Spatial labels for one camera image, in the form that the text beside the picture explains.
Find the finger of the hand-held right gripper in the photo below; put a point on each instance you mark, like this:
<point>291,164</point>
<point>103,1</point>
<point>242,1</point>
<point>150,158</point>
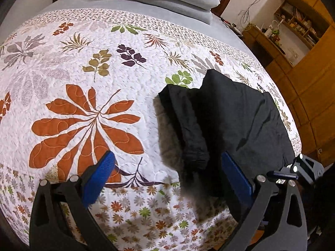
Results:
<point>307,168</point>

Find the grey bed sheet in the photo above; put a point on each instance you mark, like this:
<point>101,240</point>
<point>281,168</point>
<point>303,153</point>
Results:
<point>78,4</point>

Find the wooden bookshelf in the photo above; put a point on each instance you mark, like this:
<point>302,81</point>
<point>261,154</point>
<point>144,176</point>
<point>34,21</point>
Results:
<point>301,23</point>

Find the small potted plant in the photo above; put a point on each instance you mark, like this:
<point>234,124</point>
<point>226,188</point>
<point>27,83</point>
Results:
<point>276,35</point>

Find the dark brown headboard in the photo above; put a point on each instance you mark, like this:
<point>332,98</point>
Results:
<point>225,0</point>

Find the wooden wardrobe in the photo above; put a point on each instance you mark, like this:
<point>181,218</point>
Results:
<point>314,83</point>

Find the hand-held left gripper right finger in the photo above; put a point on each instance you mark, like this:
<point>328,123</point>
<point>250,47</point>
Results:
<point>236,177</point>

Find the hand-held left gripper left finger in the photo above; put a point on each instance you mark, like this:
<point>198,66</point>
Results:
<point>100,177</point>

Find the black pants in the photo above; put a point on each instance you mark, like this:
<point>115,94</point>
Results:
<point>230,115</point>

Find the white floral quilt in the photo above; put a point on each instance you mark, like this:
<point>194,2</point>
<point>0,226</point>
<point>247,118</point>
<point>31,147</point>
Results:
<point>104,65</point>

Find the wooden desk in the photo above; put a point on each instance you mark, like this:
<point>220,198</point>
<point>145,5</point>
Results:
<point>267,47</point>

